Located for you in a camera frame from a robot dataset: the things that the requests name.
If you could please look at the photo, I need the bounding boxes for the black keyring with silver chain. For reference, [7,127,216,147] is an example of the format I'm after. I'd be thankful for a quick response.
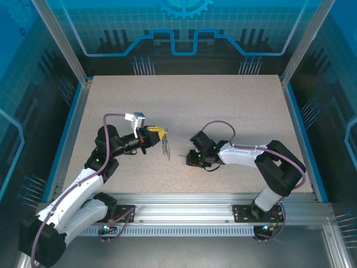
[160,127,172,162]

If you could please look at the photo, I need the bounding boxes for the small connector board green light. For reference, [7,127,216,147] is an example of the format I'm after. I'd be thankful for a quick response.
[258,222,279,233]
[102,219,118,235]

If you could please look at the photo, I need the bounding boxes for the grey metal front panel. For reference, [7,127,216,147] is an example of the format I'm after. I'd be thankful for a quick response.
[15,216,357,268]

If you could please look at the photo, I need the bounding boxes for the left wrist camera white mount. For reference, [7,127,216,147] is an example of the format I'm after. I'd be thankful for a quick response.
[124,112,146,139]

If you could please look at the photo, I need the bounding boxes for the aluminium side rail blue edge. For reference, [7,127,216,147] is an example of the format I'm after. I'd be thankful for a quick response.
[41,78,94,203]
[279,78,330,203]

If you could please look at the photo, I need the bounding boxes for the aluminium mounting rail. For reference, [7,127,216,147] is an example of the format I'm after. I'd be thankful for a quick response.
[36,192,335,227]

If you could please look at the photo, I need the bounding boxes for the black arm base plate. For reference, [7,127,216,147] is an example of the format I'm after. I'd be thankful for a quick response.
[233,203,285,223]
[111,205,137,223]

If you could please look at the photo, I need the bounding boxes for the slotted grey cable duct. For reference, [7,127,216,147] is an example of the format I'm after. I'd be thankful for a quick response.
[75,225,256,237]

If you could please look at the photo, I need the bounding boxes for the aluminium frame post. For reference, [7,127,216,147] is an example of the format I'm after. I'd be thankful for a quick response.
[30,0,94,86]
[279,0,337,87]

